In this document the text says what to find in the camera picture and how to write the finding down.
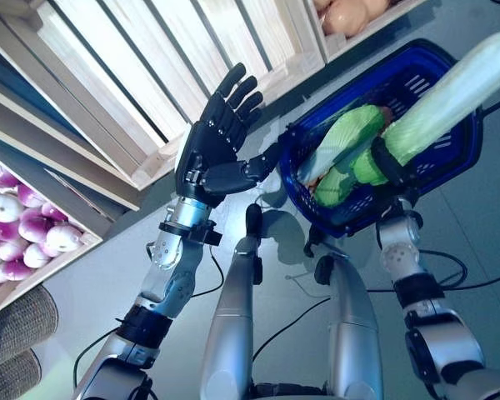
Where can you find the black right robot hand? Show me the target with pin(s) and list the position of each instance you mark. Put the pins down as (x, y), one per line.
(393, 171)

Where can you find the blue plastic shopping basket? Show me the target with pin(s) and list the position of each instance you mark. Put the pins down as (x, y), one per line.
(462, 137)

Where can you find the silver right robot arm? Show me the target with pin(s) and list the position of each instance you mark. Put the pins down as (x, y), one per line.
(421, 291)

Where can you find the grey woven fabric roll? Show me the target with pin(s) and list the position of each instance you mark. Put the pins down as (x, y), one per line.
(16, 325)

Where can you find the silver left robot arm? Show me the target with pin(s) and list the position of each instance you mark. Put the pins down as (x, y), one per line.
(171, 271)

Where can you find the napa cabbage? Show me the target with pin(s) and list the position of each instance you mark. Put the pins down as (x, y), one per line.
(454, 96)
(354, 121)
(333, 189)

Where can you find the empty slatted wooden crate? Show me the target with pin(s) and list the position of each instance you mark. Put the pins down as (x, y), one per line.
(108, 62)

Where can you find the wooden turnip crate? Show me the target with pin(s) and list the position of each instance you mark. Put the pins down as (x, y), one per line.
(46, 275)

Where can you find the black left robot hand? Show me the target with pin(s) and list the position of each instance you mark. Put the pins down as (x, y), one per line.
(208, 154)

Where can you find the dark robot waist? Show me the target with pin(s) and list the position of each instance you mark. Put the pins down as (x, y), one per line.
(289, 391)

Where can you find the wood and dark display stand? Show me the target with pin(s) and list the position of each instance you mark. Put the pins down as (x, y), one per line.
(81, 204)

